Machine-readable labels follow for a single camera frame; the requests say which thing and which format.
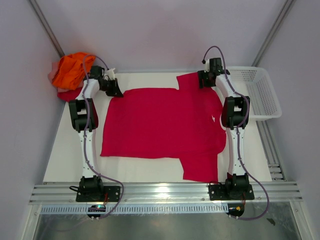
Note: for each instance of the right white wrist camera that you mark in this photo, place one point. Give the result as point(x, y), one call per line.
point(206, 63)

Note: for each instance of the left controller board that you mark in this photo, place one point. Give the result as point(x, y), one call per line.
point(96, 211)

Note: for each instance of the white perforated plastic basket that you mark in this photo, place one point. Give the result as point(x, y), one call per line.
point(255, 83)

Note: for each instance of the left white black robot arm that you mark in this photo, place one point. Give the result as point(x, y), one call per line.
point(85, 121)

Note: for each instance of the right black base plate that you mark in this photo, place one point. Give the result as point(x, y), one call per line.
point(220, 192)

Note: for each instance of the corner metal post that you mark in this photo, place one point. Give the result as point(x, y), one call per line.
point(46, 27)
point(274, 30)

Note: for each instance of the slotted grey cable duct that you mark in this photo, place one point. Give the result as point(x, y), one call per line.
point(122, 209)

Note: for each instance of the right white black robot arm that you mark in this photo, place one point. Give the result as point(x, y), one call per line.
point(234, 118)

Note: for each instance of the left corner metal post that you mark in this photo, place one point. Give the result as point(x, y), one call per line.
point(46, 27)

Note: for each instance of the red t-shirt at bottom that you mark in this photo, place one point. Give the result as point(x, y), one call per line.
point(69, 95)

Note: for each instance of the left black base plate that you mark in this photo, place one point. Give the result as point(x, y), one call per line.
point(108, 193)

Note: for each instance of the magenta pink t-shirt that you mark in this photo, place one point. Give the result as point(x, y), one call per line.
point(155, 123)

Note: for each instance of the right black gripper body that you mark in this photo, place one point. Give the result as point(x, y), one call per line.
point(208, 82)

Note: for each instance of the right controller board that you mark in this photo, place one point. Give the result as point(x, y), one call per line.
point(235, 210)

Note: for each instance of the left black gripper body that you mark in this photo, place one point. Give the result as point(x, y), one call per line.
point(108, 87)

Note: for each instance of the controller board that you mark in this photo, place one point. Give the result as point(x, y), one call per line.
point(235, 210)
point(96, 211)

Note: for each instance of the orange folded t-shirt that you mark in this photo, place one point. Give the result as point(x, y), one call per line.
point(71, 71)

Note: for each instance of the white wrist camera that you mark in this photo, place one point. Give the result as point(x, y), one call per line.
point(206, 63)
point(110, 74)

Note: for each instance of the aluminium front rail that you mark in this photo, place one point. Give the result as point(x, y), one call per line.
point(163, 193)

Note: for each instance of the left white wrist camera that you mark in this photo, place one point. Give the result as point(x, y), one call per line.
point(110, 74)

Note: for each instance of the right corner metal post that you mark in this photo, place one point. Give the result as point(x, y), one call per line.
point(274, 30)

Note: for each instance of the pink t-shirt under orange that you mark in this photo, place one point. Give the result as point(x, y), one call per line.
point(54, 70)

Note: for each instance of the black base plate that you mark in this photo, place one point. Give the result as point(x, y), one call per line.
point(220, 192)
point(108, 193)

